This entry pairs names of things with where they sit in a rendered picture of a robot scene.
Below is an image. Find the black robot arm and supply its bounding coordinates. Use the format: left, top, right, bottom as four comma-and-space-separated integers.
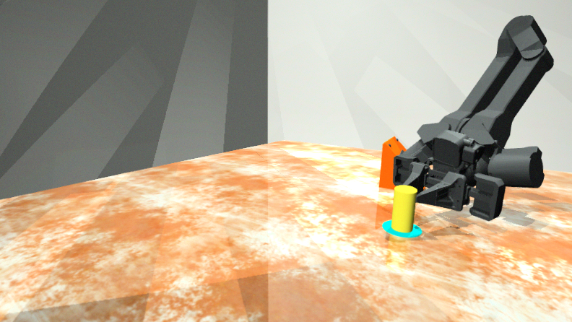
400, 15, 554, 188

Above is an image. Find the yellow cylinder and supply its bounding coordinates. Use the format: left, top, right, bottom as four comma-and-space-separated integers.
391, 185, 417, 232

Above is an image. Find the cyan circle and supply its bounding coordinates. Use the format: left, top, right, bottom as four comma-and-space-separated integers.
382, 220, 422, 238

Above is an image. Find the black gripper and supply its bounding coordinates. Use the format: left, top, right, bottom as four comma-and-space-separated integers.
392, 154, 506, 221

